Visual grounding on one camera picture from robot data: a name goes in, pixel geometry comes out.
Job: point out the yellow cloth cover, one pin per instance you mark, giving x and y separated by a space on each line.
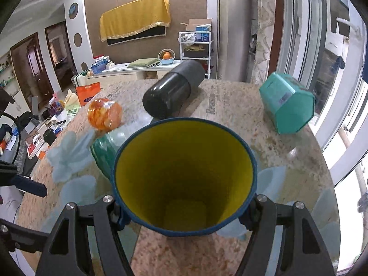
132 17

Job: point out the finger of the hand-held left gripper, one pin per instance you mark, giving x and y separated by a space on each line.
26 237
30 186

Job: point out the white storage rack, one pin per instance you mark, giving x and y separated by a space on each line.
181 49

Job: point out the black mug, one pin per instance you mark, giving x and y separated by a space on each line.
49 136

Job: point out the teal hexagonal cup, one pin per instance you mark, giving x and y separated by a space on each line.
287 106

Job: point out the cardboard box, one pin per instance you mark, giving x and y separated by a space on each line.
198 22

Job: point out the patterned curtain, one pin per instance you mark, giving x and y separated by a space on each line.
266 34

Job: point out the brown wooden door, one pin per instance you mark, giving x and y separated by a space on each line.
28 69

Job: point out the black television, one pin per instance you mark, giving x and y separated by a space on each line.
138 36

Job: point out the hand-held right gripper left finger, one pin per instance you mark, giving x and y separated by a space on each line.
123 223

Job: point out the blue fruit basket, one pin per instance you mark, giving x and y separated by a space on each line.
166 61

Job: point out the black cylindrical bottle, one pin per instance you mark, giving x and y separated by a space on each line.
169 92

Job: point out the blue plastic basket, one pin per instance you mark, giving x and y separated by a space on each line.
98 67

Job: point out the round blue wall plate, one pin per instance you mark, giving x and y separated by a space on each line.
73 9

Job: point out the orange shopping bag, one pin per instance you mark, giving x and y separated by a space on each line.
87 95

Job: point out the blue cup with yellow inside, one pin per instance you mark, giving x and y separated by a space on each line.
184 178

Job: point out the green folded cloth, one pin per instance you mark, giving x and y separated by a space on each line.
142 63

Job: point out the silver standing air conditioner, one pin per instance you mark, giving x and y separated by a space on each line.
234 28

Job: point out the orange transparent jar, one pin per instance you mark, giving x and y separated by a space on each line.
105 114

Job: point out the dark hanging garment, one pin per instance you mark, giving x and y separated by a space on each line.
340 62

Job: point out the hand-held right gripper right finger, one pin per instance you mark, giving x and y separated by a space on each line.
245 220

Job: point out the blue box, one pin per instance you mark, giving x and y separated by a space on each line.
201 33

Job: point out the orange fruit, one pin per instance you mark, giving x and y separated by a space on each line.
166 54

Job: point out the white television cabinet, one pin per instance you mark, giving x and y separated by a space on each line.
120 73

